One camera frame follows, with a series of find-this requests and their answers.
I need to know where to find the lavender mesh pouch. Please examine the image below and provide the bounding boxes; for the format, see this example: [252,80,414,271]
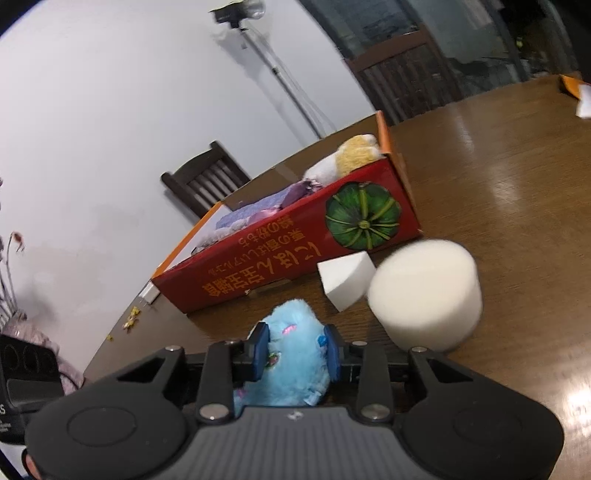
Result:
[217,194,296,228]

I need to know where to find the lavender fluffy headband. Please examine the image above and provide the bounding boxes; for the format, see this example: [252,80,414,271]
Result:
[198,212,273,247]

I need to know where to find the person's left hand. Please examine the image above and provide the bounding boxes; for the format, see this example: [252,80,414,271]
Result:
[22,450,41,480]

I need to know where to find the red cardboard box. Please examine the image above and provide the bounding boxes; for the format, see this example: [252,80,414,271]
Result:
[151,111,422,315]

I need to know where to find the black light stand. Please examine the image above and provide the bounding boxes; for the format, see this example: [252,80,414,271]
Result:
[209,0,335,139]

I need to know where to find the glass door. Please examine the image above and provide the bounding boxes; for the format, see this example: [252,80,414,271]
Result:
[300,0,591,125]

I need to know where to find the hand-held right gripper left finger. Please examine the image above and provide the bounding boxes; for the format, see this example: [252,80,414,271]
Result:
[117,322,271,423]

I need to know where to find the orange packet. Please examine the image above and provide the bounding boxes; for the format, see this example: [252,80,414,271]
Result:
[558,74,591,100]

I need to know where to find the white cylinder sponge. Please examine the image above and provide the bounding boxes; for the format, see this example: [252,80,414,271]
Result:
[368,239,483,354]

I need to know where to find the white wedge sponge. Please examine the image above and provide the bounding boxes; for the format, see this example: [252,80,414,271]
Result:
[318,251,377,312]

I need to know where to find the dark wooden chair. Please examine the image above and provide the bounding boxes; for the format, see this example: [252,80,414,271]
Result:
[161,141,252,217]
[344,23,465,126]

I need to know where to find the blue plush toy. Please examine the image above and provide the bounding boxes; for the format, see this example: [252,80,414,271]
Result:
[233,299,333,414]

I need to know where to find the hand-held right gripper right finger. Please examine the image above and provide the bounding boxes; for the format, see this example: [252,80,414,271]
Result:
[323,323,476,422]

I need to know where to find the yellow crumbs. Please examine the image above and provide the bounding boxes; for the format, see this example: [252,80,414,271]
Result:
[106,305,142,341]

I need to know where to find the white and yellow plush toy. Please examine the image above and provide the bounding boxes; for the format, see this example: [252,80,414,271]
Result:
[302,134,384,184]

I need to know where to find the pink glitter vase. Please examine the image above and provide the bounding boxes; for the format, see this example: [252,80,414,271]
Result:
[0,316,86,394]

